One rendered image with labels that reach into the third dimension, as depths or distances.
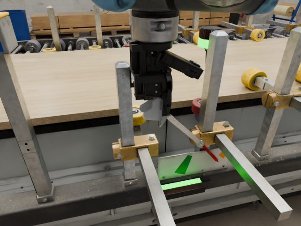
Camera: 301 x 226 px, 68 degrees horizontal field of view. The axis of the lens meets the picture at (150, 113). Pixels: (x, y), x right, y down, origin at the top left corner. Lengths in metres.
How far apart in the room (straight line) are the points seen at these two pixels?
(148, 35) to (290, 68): 0.48
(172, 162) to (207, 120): 0.17
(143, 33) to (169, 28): 0.05
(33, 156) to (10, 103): 0.16
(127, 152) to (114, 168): 0.29
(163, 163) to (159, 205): 0.23
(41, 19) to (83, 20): 0.96
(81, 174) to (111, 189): 0.22
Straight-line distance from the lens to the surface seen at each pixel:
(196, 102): 0.80
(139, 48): 0.45
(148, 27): 0.43
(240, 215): 1.65
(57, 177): 0.97
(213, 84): 0.64
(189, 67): 0.50
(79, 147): 0.93
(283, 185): 1.70
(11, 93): 0.59
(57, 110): 0.81
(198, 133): 0.72
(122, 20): 6.49
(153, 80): 0.46
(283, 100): 0.81
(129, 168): 0.72
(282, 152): 1.02
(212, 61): 0.62
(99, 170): 0.95
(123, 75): 0.55
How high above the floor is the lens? 1.28
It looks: 31 degrees down
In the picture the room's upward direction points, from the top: straight up
